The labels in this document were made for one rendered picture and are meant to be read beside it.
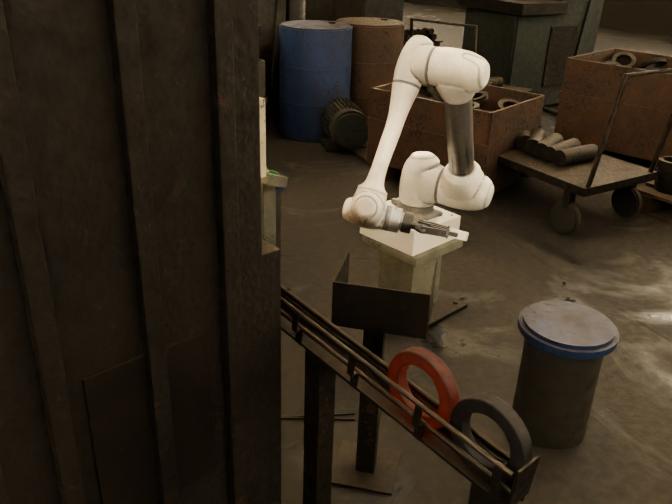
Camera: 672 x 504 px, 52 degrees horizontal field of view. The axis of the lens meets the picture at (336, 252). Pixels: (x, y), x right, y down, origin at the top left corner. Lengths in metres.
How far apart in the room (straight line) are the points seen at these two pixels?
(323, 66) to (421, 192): 2.71
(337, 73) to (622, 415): 3.61
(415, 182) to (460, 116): 0.45
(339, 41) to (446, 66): 3.10
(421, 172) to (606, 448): 1.25
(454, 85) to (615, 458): 1.37
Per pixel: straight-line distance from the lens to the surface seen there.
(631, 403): 2.85
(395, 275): 3.05
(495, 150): 4.36
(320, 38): 5.40
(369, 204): 2.19
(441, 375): 1.46
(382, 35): 5.75
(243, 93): 1.48
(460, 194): 2.80
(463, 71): 2.40
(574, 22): 7.37
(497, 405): 1.41
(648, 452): 2.65
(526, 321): 2.34
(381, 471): 2.31
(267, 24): 6.07
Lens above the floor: 1.58
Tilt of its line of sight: 25 degrees down
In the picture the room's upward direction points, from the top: 2 degrees clockwise
